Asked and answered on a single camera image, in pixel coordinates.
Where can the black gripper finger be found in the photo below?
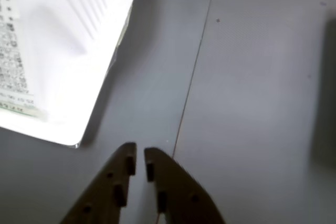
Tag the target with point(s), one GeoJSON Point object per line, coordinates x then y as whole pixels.
{"type": "Point", "coordinates": [105, 190]}
{"type": "Point", "coordinates": [181, 195]}

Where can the dark gray table mat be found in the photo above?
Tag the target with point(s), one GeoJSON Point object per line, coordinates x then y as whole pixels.
{"type": "Point", "coordinates": [262, 103]}
{"type": "Point", "coordinates": [147, 77]}

